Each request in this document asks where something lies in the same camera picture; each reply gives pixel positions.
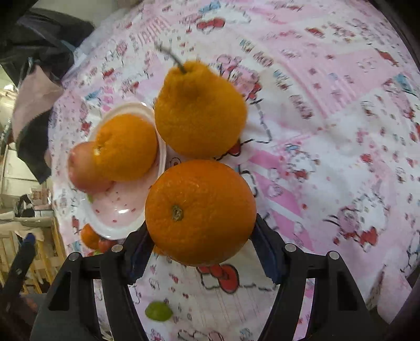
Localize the small tangerine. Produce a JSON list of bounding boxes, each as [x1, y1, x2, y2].
[[80, 223, 101, 250]]

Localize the black plastic bag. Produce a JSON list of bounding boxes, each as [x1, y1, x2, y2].
[[0, 8, 96, 82]]

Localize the round navel orange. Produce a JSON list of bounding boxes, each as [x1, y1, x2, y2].
[[145, 159, 257, 267]]

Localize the cherry tomato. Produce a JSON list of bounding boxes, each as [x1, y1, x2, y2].
[[98, 238, 117, 254]]

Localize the small black bag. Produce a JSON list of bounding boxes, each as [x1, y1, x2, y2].
[[16, 194, 36, 217]]

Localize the dark cloth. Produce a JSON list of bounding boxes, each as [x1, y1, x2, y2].
[[16, 115, 54, 184]]

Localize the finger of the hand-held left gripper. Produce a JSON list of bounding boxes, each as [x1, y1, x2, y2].
[[3, 232, 37, 296]]

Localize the pink printed blanket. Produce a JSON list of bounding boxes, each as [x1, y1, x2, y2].
[[48, 0, 420, 341]]

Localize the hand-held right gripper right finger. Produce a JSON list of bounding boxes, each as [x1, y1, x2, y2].
[[251, 213, 391, 341]]

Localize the red apple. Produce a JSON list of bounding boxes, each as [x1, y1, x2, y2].
[[68, 142, 115, 194]]

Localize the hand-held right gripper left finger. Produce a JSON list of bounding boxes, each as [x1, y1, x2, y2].
[[29, 223, 155, 341]]

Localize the wooden frame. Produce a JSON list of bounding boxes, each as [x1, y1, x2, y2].
[[0, 216, 66, 296]]

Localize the pink cloth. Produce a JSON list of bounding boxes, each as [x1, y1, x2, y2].
[[12, 66, 63, 135]]

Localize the pink plate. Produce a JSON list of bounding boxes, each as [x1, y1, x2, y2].
[[67, 102, 168, 241]]

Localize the white cabinet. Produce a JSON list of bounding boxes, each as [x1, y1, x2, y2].
[[0, 144, 37, 197]]

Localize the bumpy orange with stem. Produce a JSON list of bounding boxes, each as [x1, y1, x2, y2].
[[154, 42, 248, 160]]

